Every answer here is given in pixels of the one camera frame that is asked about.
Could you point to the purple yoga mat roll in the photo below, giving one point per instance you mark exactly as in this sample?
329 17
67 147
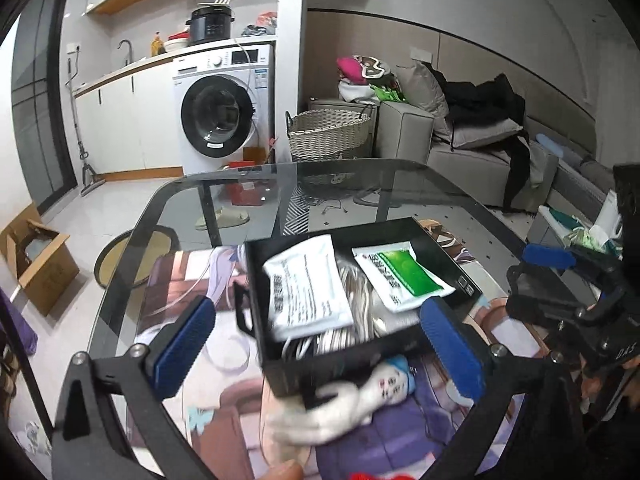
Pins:
28 336

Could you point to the woven wicker basket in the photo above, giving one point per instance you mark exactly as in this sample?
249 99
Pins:
329 133

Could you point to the kitchen faucet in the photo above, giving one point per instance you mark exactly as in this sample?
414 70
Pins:
129 56

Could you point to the black storage box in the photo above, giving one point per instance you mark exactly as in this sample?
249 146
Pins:
360 309

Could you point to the grey sofa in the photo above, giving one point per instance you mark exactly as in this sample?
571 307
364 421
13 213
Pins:
570 177

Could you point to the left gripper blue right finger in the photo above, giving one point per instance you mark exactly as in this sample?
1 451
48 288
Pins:
457 346

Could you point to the round floor mat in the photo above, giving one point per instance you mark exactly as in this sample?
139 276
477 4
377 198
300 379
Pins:
163 241

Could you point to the white kitchen cabinets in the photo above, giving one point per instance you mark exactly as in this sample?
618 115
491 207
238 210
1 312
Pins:
130 123

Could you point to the grey cushion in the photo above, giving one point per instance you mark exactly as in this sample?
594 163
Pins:
421 89

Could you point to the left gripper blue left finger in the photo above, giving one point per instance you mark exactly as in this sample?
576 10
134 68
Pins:
175 348

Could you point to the pile of colourful clothes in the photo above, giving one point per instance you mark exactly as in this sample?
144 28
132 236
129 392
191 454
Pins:
367 79

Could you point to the black jacket on sofa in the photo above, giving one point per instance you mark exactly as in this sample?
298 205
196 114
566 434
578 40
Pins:
488 117

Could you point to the red white tissue pack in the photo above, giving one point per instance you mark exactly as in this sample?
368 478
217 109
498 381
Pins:
366 476

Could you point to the left hand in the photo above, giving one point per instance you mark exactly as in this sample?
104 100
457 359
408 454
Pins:
290 470

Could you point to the green white packet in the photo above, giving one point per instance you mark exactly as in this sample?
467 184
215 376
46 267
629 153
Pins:
402 283

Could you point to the cardboard box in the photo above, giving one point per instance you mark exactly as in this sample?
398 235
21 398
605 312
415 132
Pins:
38 258

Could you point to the black pressure cooker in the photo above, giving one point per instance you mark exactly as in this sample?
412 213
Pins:
210 23

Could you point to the white plush doll blue hat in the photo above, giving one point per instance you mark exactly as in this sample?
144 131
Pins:
347 406

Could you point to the white printed packet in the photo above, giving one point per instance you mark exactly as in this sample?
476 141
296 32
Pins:
307 297

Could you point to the white washing machine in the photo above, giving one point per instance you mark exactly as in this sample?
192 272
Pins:
224 100

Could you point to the right hand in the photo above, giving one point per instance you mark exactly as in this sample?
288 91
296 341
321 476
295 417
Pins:
605 395

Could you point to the black framed glass door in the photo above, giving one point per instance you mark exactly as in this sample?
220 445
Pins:
36 103

